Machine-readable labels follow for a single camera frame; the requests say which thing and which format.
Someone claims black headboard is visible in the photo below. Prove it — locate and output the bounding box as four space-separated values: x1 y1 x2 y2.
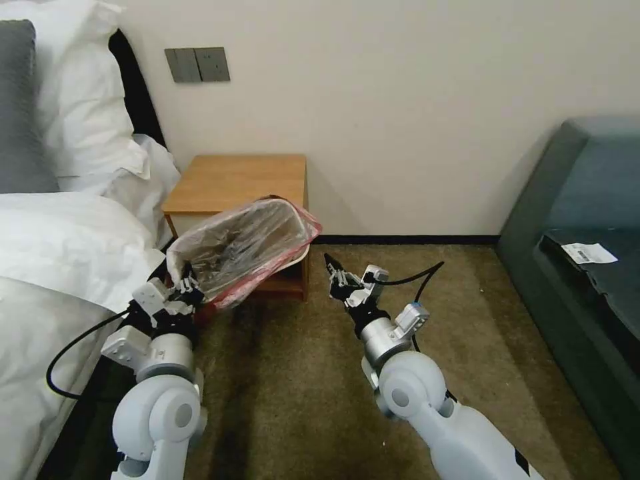
108 28 167 152

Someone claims white duvet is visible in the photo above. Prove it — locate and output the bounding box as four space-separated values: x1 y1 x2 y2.
0 191 169 480

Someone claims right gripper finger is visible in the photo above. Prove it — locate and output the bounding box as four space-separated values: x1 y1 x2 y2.
323 252 359 302
343 283 377 310

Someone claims white printed label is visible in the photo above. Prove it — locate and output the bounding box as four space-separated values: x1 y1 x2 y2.
560 241 621 265

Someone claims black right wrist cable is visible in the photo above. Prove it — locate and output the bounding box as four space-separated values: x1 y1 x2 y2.
375 261 447 357

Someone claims crumpled white pillow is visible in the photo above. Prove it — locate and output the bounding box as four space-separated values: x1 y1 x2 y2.
57 133 182 247

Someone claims clear red-edged garbage bag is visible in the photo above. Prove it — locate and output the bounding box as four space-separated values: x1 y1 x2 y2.
165 197 321 313

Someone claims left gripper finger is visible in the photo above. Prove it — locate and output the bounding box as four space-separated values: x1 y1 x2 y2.
175 265 207 304
161 295 196 318

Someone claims grey wall socket panel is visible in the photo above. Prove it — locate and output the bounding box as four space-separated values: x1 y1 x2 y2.
193 45 231 83

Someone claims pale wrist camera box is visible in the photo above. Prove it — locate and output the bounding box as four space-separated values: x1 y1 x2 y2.
132 279 174 319
361 265 391 292

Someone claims dark baseboard strip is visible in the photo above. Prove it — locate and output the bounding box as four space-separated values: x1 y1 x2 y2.
313 233 502 245

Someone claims grey wall switch panel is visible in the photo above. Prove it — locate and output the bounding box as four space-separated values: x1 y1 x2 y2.
164 47 203 83

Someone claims dark green sofa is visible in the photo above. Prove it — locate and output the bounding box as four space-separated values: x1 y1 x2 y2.
497 117 640 442

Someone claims grey pillow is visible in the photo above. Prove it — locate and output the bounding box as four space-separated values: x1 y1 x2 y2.
0 19 61 194

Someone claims wooden nightstand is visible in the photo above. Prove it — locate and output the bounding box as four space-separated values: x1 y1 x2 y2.
161 153 308 303

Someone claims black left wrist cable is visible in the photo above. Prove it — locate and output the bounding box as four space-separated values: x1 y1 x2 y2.
47 305 139 400

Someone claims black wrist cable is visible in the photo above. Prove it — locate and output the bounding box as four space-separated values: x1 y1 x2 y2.
375 261 447 357
47 305 139 400

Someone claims large white pillow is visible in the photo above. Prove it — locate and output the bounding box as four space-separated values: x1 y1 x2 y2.
33 0 137 179

